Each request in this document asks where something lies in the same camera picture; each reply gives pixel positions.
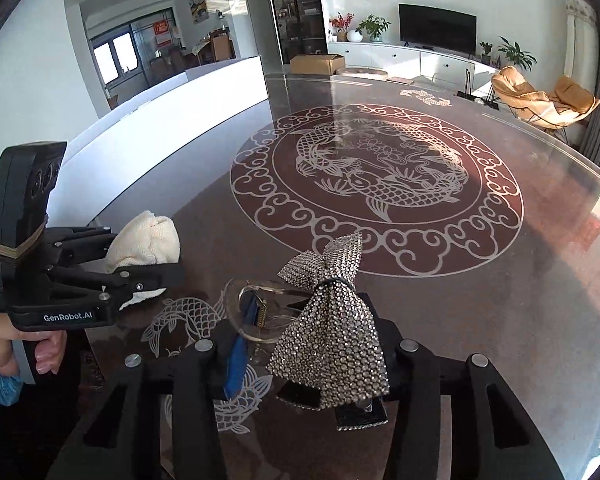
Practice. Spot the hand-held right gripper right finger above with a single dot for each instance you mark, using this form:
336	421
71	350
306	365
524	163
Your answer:
420	385

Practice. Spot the white low cabinet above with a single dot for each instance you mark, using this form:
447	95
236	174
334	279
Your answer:
405	57

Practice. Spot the white round vase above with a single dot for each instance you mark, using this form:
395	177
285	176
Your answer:
354	36

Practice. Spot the small potted plant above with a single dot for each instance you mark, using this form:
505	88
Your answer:
486	50

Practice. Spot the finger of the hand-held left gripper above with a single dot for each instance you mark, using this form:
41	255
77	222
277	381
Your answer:
140	277
75	242

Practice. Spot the red flower arrangement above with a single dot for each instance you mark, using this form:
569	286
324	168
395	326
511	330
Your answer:
341	22

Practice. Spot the white patterned curtain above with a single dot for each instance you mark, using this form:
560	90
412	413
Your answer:
580	40

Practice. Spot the brown cardboard box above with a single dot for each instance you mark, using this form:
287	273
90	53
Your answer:
315	64

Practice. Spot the rhinestone bow hair clip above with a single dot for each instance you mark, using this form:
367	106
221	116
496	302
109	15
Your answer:
330	340

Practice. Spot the black television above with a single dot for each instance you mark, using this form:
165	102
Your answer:
437	27

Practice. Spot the dark glass display cabinet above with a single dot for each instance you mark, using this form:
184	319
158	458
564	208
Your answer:
297	10

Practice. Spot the glass sliding door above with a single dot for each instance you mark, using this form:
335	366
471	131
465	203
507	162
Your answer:
125	50

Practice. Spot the red door poster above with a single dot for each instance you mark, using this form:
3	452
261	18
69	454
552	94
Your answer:
162	34

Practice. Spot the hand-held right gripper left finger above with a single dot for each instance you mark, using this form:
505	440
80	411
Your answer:
237	365

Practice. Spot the cream knitted cloth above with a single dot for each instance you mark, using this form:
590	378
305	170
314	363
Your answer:
145	240

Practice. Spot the large leafy potted plant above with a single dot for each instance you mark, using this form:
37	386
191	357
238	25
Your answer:
517	52

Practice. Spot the small hairpin leg side table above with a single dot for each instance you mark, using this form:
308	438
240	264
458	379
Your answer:
475	82

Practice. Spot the framed wall painting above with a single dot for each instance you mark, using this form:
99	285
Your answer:
198	6

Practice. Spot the wooden furniture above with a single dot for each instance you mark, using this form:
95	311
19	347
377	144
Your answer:
217	45

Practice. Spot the green potted plant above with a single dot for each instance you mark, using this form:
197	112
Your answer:
374	26

